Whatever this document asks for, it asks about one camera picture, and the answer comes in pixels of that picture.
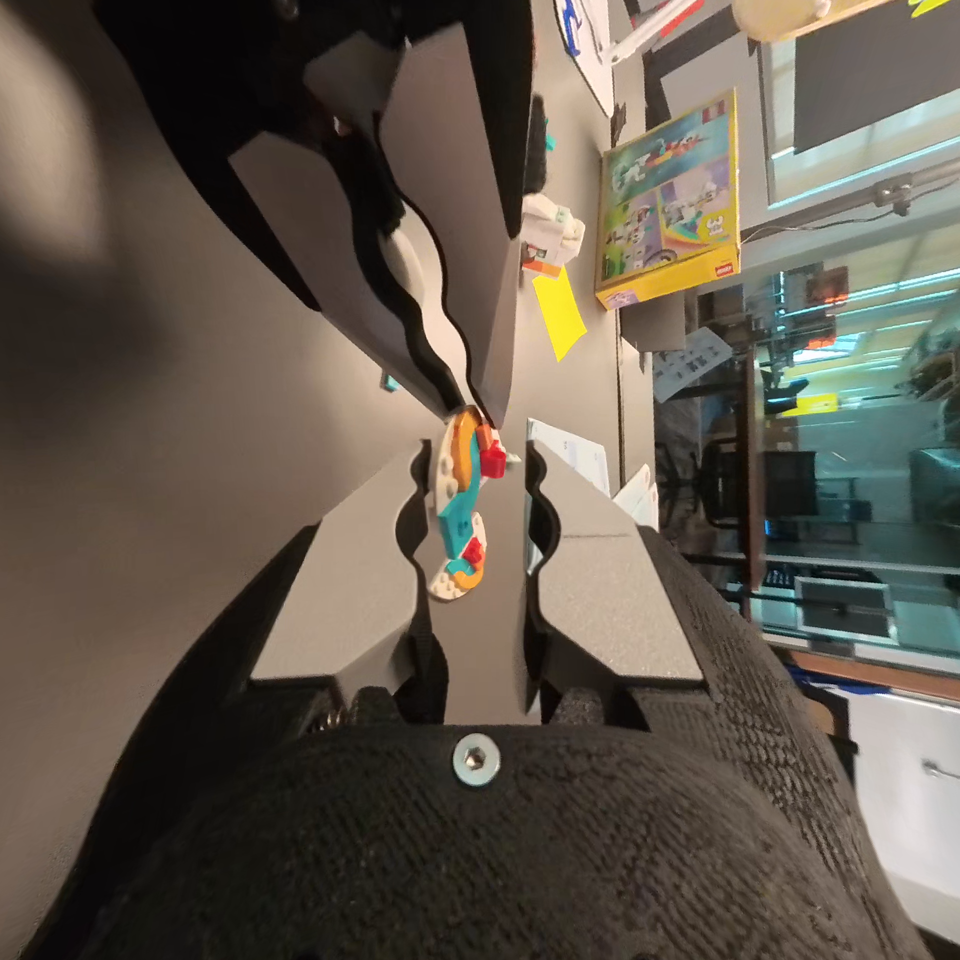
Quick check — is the yellow paper note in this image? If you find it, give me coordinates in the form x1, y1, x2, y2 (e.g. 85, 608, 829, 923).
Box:
531, 266, 588, 363

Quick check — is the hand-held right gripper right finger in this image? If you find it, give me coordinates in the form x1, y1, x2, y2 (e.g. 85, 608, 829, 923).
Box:
519, 438, 708, 715

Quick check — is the round white lego plate assembly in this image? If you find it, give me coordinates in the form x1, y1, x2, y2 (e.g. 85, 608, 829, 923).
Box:
426, 405, 525, 603

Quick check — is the yellow lego set box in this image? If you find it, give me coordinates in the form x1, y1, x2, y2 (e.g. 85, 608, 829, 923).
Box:
594, 88, 744, 311

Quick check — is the white lego model orange base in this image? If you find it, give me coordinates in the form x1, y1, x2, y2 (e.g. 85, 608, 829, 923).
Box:
519, 193, 586, 280

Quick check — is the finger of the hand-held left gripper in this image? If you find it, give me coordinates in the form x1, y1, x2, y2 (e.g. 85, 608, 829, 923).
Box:
227, 131, 468, 417
302, 21, 524, 430

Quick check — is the black office chair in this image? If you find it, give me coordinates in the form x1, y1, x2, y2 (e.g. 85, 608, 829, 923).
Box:
696, 438, 760, 528

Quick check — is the black flat panel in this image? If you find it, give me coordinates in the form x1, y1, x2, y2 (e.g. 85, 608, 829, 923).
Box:
793, 0, 960, 156

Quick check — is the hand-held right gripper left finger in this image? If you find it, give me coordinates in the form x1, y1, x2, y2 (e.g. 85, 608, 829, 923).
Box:
249, 438, 451, 725

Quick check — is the lego instruction booklet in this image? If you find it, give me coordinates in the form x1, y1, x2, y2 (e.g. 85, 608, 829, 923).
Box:
525, 417, 661, 577

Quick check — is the white sheet with blue print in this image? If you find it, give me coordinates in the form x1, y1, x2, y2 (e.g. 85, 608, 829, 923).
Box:
553, 0, 618, 118

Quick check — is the beige round object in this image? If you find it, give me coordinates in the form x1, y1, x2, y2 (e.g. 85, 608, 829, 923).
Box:
731, 0, 834, 43

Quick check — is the printed paper sheet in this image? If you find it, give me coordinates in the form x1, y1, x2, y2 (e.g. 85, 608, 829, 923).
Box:
651, 326, 735, 405

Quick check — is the white cabinet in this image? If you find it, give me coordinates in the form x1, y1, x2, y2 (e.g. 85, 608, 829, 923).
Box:
846, 688, 960, 948

